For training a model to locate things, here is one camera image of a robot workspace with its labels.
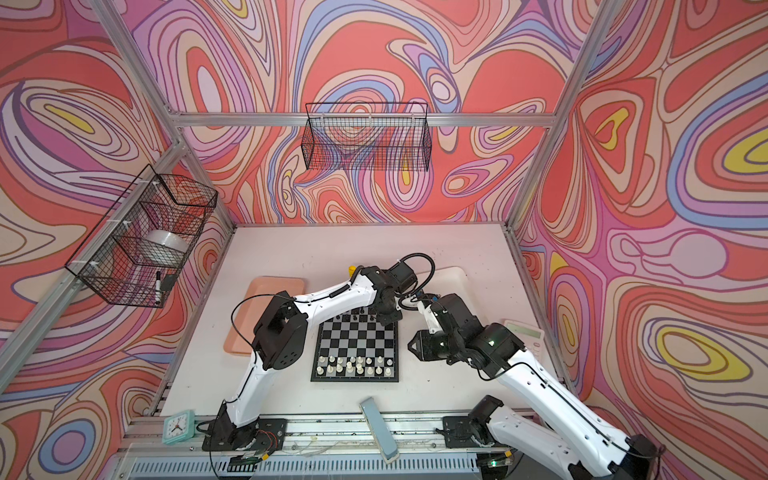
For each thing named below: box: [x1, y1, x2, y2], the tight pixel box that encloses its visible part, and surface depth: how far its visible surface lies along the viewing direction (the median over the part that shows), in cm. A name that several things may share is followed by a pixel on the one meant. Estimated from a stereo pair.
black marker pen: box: [155, 270, 161, 305], surface depth 73 cm
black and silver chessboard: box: [310, 307, 399, 383], surface depth 85 cm
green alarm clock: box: [162, 409, 196, 445], surface depth 75 cm
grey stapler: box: [359, 397, 400, 464], surface depth 74 cm
